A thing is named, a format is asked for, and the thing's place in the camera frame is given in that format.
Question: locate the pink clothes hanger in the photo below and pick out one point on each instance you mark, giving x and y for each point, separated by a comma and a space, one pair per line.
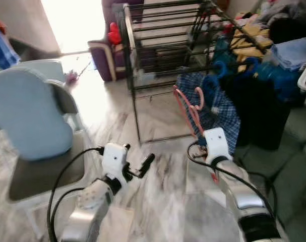
189, 117

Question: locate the blue plaid shirt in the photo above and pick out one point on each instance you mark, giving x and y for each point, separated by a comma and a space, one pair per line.
223, 116

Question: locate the black drying rack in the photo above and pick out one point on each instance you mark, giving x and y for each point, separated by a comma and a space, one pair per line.
133, 85

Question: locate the black hanging garment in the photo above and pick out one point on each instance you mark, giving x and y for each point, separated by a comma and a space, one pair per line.
258, 116

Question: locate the grey folding chair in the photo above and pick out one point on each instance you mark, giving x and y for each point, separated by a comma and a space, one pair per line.
47, 176

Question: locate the pink toy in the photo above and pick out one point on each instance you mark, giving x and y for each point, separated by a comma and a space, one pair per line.
72, 77

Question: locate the purple armchair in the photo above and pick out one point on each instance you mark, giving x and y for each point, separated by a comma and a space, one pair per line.
100, 60

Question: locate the green sofa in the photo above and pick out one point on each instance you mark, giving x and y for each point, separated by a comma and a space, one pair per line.
289, 176

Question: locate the light blue cushion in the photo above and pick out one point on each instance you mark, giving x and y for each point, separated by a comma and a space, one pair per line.
26, 116

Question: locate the red bag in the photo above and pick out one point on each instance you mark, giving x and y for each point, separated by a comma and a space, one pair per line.
114, 34

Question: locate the yellow cloth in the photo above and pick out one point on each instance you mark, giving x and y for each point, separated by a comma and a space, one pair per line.
248, 45

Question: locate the light blue towel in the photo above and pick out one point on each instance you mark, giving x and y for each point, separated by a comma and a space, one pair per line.
294, 53

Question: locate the black clothes pile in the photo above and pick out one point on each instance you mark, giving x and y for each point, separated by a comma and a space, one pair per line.
289, 30

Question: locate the blue hanging cloth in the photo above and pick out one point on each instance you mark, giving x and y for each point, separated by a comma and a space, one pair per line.
1, 48

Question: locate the grey clothes pile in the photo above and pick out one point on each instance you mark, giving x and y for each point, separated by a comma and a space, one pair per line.
289, 10

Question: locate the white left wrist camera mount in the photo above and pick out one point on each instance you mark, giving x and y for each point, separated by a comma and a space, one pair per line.
114, 159

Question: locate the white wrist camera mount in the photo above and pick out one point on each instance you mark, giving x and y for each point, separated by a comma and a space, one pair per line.
114, 159
218, 143

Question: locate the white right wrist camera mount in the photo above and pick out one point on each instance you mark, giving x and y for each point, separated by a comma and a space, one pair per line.
218, 143

